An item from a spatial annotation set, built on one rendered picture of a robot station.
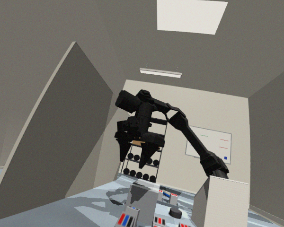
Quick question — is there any dark grey cylinder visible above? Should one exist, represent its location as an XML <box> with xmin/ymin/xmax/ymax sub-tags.
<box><xmin>169</xmin><ymin>208</ymin><xmax>182</xmax><ymax>219</ymax></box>

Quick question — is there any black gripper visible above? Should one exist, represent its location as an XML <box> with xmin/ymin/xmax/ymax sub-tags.
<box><xmin>115</xmin><ymin>115</ymin><xmax>165</xmax><ymax>169</ymax></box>

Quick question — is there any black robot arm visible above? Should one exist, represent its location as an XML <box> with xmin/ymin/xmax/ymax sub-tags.
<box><xmin>115</xmin><ymin>89</ymin><xmax>229</xmax><ymax>179</ymax></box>

